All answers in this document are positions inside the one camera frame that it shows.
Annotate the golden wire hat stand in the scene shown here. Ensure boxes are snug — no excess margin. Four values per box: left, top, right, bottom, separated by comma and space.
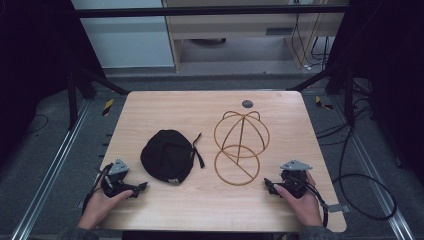
213, 110, 271, 187

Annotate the person's right hand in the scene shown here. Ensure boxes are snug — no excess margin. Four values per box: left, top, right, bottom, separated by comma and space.
273, 171, 324, 229

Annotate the yellow black tape marker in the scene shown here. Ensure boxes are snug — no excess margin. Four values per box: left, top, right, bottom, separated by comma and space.
314, 95, 335, 111
101, 98, 115, 117

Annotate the bundle of desk cables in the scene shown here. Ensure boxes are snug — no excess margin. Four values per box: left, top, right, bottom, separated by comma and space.
290, 12, 332, 72

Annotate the light wooden desk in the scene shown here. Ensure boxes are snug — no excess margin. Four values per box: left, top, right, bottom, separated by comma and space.
161, 0, 350, 73

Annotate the thin black floor cable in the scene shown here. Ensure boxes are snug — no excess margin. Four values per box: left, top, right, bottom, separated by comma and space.
23, 113, 50, 136

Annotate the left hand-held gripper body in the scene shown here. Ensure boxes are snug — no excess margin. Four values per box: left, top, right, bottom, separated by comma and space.
99, 158, 140, 199

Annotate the black cap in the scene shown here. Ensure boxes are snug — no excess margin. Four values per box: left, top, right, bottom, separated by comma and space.
140, 129, 206, 186

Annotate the black curtain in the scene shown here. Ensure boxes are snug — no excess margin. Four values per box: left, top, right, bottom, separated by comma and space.
0, 0, 107, 169
324, 0, 424, 188

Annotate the long black floor cable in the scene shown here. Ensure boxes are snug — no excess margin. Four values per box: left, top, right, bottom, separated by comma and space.
314, 113, 398, 222

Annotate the aluminium floor rail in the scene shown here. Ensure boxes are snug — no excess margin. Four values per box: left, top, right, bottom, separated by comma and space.
332, 95, 415, 240
10, 99, 93, 240

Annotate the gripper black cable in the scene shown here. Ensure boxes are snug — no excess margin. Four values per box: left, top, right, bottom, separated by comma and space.
81, 162, 115, 215
293, 176, 330, 228

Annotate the white cabinet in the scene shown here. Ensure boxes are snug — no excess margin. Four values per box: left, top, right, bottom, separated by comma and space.
70, 0, 176, 70

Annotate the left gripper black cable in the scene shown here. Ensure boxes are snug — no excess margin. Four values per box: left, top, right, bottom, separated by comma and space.
81, 162, 115, 215

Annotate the grey metal bracket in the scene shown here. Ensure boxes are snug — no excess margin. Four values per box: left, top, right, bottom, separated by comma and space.
327, 203, 351, 214

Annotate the person's left hand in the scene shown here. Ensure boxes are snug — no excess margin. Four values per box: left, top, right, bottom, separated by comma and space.
77, 185, 134, 231

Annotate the black horizontal frame bar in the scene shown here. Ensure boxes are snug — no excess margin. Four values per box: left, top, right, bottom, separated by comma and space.
74, 4, 348, 19

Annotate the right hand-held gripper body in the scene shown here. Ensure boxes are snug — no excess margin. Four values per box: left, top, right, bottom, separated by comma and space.
275, 159, 314, 200

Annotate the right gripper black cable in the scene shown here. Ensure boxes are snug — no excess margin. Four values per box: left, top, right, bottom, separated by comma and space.
293, 176, 330, 228

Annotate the black metal stand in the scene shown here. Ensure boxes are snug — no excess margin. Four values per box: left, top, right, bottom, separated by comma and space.
65, 63, 130, 132
287, 65, 357, 128

